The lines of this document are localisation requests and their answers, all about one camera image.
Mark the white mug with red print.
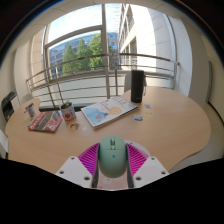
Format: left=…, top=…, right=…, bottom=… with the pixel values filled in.
left=59, top=100, right=77, bottom=122

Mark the mint green computer mouse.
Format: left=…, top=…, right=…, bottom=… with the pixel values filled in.
left=97, top=135, right=128, bottom=179

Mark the tall black cylinder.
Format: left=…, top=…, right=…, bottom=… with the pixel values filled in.
left=130, top=69, right=146, bottom=104

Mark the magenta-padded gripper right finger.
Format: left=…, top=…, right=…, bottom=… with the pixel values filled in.
left=125, top=143, right=170, bottom=189

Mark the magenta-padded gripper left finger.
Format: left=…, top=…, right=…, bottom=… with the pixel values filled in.
left=54, top=143, right=101, bottom=189

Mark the light blue magazine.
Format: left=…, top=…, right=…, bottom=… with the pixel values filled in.
left=80, top=95, right=139, bottom=130

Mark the red dark magazine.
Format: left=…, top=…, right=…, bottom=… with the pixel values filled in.
left=27, top=110, right=64, bottom=134

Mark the metal balcony railing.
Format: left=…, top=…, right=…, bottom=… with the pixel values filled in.
left=25, top=52, right=181, bottom=108

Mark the black printer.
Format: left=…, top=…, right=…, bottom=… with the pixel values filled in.
left=0, top=91, right=20, bottom=123

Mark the printed drinking glass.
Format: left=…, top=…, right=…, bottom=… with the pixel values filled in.
left=23, top=102, right=38, bottom=120

